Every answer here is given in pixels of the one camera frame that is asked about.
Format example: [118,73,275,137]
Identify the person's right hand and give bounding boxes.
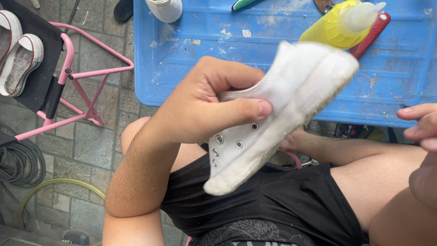
[396,103,437,209]

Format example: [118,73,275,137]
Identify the person's left hand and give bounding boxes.
[152,56,273,145]

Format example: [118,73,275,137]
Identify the white canvas sneaker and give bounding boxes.
[203,41,360,197]

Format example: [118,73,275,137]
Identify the blue plastic table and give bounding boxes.
[133,0,437,129]

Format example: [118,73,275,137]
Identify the person's right leg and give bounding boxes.
[279,128,428,233]

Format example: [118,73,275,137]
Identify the yellow glue bottle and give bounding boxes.
[299,0,386,51]

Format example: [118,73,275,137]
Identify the brown bladed tool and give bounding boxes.
[313,0,336,14]

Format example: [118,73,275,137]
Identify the black shorts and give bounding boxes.
[160,143,370,246]

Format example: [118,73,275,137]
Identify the black patterned shirt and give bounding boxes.
[196,219,309,246]

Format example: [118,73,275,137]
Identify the white canvas shoe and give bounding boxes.
[145,0,183,24]

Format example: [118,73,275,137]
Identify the black shoe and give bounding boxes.
[113,0,134,24]

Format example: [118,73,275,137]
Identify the black plastic device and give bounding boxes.
[62,231,91,246]

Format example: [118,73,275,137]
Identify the pink folding chair black seat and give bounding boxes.
[0,0,135,143]

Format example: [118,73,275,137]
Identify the red handled tool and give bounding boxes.
[349,11,392,61]

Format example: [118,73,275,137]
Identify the pink metal chair frame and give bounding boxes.
[277,150,303,170]

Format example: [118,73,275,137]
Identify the green handled tool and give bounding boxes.
[231,0,260,11]

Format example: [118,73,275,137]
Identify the black cable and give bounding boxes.
[64,0,81,34]

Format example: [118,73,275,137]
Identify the yellow green hose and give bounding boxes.
[16,178,107,246]

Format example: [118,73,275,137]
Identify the grey coiled hose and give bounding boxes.
[0,124,47,189]

